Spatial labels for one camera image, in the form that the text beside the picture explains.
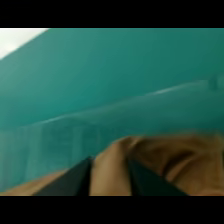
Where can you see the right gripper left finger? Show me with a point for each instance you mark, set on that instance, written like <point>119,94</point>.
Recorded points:
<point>75,181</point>

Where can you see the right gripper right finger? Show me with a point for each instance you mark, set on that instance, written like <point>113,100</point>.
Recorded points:
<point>148,183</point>

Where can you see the brown garment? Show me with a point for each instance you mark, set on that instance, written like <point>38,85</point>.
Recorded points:
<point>186,163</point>

